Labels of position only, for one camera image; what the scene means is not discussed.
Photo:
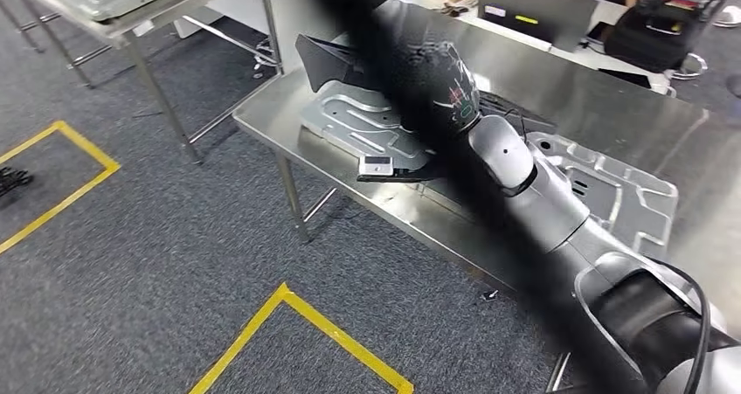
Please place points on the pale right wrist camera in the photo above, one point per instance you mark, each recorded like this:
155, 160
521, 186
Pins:
375, 164

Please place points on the white desk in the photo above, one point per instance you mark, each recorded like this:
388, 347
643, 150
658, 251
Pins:
573, 58

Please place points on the chrome stanchion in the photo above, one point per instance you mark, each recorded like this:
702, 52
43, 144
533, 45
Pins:
703, 67

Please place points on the black plastic frame part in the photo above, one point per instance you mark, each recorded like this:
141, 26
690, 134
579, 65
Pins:
324, 58

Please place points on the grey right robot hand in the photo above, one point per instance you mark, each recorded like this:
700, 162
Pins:
446, 90

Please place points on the black bag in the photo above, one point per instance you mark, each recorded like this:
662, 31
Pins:
654, 38

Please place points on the stainless steel workbench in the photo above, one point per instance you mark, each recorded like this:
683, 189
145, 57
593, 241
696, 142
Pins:
608, 108

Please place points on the grey laptop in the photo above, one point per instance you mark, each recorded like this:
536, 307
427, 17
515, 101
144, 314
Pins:
538, 9

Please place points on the stainless steel table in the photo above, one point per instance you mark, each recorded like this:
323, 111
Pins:
124, 32

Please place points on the black smartphone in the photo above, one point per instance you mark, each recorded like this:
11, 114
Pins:
625, 78
596, 32

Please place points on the bunch of keys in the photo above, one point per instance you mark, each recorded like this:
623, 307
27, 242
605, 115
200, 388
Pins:
457, 9

